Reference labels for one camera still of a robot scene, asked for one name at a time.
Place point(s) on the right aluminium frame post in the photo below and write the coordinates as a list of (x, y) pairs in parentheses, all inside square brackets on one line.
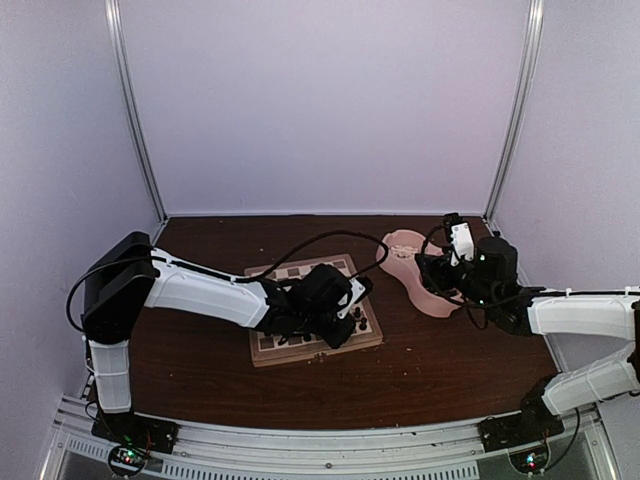
[(524, 84)]

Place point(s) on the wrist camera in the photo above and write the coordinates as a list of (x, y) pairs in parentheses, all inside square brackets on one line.
[(460, 239), (359, 288)]

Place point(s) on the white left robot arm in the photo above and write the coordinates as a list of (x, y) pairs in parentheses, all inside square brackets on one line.
[(133, 276)]

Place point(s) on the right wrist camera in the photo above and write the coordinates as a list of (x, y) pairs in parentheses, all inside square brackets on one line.
[(460, 239)]

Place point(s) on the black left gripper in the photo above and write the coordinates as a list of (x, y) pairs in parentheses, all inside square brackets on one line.
[(337, 339)]

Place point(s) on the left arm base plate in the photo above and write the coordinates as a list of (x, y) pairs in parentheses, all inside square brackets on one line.
[(133, 430)]

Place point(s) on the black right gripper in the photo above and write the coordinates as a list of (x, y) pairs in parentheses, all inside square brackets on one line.
[(435, 265)]

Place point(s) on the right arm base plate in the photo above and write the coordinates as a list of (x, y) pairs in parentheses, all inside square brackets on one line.
[(497, 433)]

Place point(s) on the pink double bowl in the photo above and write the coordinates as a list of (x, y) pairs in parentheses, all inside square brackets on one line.
[(400, 263)]

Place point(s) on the aluminium frame post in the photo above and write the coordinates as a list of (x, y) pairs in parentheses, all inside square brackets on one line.
[(117, 36), (524, 84)]

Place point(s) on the front aluminium rail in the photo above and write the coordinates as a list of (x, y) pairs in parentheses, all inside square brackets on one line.
[(452, 450)]

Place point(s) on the left aluminium frame post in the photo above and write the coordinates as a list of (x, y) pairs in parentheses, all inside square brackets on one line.
[(117, 36)]

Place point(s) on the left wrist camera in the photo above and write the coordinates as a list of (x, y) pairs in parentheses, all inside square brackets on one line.
[(359, 288)]

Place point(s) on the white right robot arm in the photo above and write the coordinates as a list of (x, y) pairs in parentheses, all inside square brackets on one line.
[(608, 315)]

